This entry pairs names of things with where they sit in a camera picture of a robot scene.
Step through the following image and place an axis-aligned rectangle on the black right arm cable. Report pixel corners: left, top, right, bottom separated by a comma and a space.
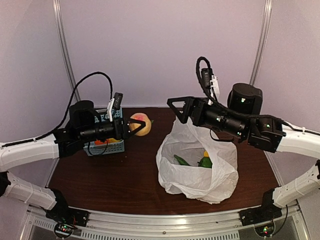
195, 56, 283, 123

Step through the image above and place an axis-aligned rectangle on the circuit board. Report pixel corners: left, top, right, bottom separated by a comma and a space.
53, 223, 76, 239
254, 223, 275, 238

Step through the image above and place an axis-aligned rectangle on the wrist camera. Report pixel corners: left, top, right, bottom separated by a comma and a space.
201, 68, 220, 101
105, 92, 123, 122

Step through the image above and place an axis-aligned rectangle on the right circuit board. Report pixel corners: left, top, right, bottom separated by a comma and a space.
254, 223, 275, 238

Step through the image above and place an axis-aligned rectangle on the light blue plastic basket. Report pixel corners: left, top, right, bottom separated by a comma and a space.
83, 108, 125, 157

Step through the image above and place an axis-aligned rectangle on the peach coloured fruit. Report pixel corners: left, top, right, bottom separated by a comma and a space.
129, 112, 153, 137

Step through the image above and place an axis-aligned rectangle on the aluminium corner post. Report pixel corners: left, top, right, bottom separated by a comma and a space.
52, 0, 76, 90
249, 0, 273, 87

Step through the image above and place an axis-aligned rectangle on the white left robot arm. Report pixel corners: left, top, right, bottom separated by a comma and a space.
0, 100, 146, 222

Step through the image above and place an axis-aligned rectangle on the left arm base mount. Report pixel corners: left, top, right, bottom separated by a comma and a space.
44, 189, 89, 228

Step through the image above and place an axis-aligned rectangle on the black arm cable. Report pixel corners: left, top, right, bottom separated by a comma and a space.
0, 71, 114, 148
195, 56, 283, 123

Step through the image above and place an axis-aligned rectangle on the yellow orange mango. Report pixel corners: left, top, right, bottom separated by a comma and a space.
203, 151, 209, 158

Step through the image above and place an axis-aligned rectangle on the right aluminium corner post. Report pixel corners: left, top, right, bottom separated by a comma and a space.
249, 0, 273, 87

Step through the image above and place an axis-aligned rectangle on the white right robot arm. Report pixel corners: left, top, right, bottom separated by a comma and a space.
167, 83, 320, 158

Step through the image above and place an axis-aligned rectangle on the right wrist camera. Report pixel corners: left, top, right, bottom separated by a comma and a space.
201, 68, 220, 101

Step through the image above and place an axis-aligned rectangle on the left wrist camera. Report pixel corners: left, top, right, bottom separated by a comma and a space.
105, 92, 123, 122

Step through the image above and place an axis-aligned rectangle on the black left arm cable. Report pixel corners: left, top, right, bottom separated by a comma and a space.
0, 71, 114, 148

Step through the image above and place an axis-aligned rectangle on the green cucumber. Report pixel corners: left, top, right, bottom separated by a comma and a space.
173, 154, 190, 166

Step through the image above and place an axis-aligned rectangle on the aluminium front rail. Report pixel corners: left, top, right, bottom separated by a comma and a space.
24, 202, 308, 240

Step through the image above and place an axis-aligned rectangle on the left circuit board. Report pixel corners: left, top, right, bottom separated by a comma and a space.
53, 223, 76, 239

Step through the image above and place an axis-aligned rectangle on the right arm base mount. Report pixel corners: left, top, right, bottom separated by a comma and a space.
238, 188, 282, 226

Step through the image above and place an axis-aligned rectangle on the yellow banana bunch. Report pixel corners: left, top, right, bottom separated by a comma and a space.
94, 138, 121, 145

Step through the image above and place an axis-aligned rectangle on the green fruit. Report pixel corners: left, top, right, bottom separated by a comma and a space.
198, 156, 213, 169

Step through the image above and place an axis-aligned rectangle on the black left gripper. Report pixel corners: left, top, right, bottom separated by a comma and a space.
78, 115, 145, 143

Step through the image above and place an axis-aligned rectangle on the white plastic bag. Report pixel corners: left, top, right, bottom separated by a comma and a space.
156, 119, 239, 204

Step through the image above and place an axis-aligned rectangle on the left aluminium corner post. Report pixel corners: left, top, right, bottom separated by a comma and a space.
52, 0, 76, 90

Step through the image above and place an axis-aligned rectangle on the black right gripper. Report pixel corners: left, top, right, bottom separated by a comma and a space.
166, 96, 248, 140

